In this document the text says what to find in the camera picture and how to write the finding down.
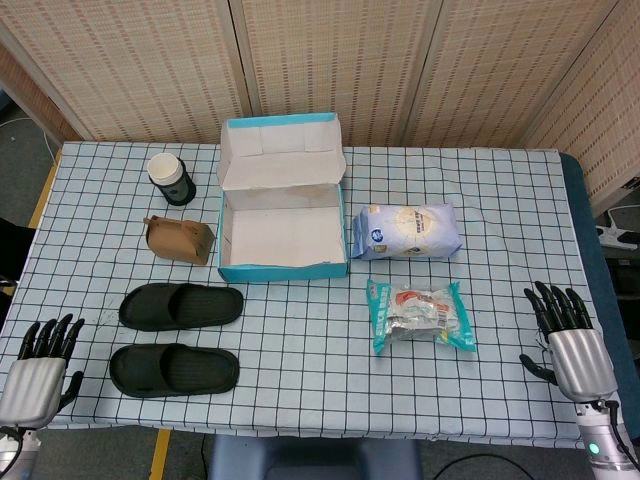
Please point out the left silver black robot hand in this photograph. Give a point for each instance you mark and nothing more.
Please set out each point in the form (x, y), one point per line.
(35, 390)

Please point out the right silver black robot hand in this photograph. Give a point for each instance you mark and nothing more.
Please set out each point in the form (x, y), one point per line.
(580, 360)

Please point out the black slipper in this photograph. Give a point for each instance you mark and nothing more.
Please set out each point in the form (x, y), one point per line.
(150, 372)
(210, 310)

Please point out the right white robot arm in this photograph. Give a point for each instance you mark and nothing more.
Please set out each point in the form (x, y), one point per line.
(600, 450)

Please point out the teal cardboard shoe box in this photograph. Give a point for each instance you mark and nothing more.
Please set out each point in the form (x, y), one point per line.
(280, 240)

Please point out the white plastic floor item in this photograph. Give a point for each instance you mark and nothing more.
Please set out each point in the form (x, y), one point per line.
(617, 232)

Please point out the blue padded table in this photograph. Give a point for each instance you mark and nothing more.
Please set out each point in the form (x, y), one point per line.
(585, 225)

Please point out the black floor object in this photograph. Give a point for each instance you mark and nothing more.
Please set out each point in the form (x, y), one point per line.
(12, 250)

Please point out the teal clear snack bag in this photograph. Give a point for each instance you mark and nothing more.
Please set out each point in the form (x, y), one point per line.
(420, 315)

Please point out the brown kraft paper box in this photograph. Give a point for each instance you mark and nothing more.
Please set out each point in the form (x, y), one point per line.
(175, 245)

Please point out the blue white tissue pack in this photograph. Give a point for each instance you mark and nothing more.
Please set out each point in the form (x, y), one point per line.
(410, 232)

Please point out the black cup white lid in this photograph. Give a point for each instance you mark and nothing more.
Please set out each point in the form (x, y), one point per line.
(180, 192)

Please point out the blue checked tablecloth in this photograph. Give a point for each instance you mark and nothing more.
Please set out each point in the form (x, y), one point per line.
(300, 350)

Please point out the dark blue seat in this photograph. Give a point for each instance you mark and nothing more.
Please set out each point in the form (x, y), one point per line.
(310, 465)

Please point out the bamboo folding screen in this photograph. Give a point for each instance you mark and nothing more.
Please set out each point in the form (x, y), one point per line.
(350, 60)

